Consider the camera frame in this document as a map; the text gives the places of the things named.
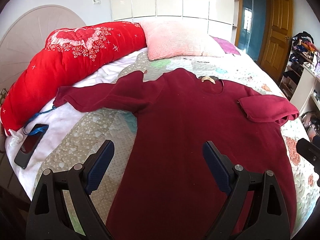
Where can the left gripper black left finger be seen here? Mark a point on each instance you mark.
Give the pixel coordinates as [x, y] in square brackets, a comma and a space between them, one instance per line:
[48, 216]

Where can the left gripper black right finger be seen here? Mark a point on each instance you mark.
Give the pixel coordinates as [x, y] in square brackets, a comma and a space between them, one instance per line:
[248, 193]

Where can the dark red knit sweater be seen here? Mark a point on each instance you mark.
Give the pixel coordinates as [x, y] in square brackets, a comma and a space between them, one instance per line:
[167, 190]

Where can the white desk shelf unit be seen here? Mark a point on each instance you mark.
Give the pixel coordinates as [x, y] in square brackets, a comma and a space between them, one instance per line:
[306, 95]

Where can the black smartphone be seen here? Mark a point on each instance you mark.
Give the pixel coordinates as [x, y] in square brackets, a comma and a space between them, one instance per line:
[29, 145]

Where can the white fleece blanket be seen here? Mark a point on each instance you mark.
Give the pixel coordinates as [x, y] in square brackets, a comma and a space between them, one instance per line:
[60, 121]

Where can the cluttered shelf rack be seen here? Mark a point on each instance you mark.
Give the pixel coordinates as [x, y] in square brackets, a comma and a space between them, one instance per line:
[302, 54]

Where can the wooden door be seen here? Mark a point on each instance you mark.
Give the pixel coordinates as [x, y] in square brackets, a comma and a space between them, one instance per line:
[277, 36]

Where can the purple cloth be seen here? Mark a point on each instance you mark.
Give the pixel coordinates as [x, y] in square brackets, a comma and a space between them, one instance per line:
[227, 46]

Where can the red floral quilted duvet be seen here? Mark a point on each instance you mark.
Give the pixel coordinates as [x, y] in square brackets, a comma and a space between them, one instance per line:
[68, 56]

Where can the white wardrobe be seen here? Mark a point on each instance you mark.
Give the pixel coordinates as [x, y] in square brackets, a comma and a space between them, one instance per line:
[216, 17]

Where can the round beige headboard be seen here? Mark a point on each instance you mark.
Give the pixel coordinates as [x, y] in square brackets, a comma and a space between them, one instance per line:
[27, 36]

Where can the pink corduroy pillow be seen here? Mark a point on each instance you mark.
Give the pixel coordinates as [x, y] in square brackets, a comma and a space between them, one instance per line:
[176, 37]

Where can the white wall switch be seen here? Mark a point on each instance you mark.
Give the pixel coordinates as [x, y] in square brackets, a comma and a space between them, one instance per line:
[96, 2]

